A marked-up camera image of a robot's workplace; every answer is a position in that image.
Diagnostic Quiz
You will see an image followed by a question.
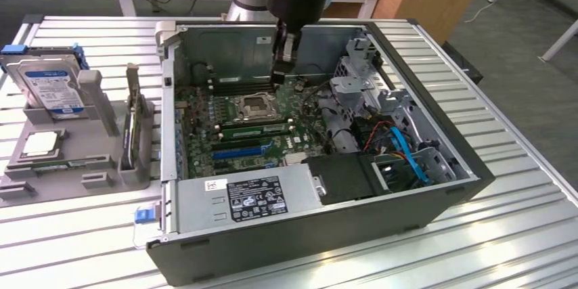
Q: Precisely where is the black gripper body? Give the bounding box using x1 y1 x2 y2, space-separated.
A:
265 0 329 33

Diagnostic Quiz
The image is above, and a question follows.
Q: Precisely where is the black RAM slot bank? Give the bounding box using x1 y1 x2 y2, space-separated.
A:
208 76 278 96

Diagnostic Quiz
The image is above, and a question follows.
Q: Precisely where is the green installed RAM stick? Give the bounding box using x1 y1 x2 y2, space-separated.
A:
219 123 293 139

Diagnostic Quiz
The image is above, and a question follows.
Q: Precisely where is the green loose RAM stick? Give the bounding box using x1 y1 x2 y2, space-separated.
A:
30 160 111 171

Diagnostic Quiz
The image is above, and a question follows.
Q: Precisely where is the CPU socket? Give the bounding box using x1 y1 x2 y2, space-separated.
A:
230 93 279 123

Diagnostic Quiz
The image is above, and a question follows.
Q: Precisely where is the silver disk bay cage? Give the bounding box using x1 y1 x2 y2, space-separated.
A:
329 36 395 109

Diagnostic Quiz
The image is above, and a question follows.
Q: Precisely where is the blue expansion slot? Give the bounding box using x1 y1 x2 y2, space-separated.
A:
211 145 265 162

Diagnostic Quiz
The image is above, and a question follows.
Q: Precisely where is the green motherboard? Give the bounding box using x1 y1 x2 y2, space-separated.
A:
174 74 337 180

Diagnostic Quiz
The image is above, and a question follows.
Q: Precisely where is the graphics card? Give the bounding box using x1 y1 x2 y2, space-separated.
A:
119 62 147 170

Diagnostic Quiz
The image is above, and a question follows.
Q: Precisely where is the silver power supply with label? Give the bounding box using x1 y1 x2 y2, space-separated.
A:
172 166 327 236

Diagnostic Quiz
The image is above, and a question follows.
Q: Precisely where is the hard disk with blue label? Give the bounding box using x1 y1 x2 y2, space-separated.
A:
2 58 88 120

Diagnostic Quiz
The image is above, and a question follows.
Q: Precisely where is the black open PC case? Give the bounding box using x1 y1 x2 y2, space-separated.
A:
144 20 497 287

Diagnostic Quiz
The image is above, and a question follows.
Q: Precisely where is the blue case latch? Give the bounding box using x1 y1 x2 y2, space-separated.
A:
135 208 156 226

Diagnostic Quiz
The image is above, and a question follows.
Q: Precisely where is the silver CPU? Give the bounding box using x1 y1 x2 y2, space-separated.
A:
19 131 60 158

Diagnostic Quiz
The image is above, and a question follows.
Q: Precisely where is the white table leg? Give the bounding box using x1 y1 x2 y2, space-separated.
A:
538 17 578 62

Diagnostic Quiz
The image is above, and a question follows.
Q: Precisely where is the blue disk caddy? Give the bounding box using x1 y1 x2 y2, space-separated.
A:
0 43 91 74

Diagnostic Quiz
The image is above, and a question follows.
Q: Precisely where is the grey parts rack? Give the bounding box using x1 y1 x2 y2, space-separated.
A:
0 68 158 207

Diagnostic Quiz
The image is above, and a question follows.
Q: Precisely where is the red and black wire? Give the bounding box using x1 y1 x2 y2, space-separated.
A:
361 118 395 153

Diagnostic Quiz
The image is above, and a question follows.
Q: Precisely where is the blue data wire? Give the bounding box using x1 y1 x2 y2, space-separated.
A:
390 125 431 187

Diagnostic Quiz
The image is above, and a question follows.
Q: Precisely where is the white floor cable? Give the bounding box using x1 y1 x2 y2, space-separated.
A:
463 0 494 23

